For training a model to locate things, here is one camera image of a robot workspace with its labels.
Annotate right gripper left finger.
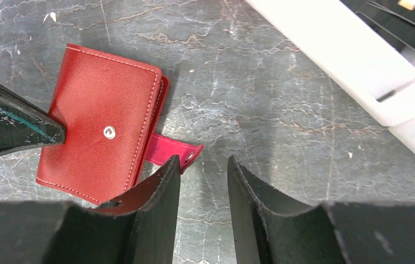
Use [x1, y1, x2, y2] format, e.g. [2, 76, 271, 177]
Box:
[0, 155, 181, 263]

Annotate black cards in white bin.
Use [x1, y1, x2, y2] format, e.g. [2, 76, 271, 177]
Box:
[342, 1, 415, 52]

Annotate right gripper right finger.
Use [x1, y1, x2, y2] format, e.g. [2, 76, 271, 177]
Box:
[227, 156, 415, 263]

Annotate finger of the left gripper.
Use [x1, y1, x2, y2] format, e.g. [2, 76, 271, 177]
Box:
[0, 84, 65, 156]

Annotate red leather card holder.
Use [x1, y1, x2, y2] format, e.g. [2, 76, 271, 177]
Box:
[36, 44, 203, 205]

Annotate white divided plastic bin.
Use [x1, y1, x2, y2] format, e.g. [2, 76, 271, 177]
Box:
[249, 1, 415, 153]

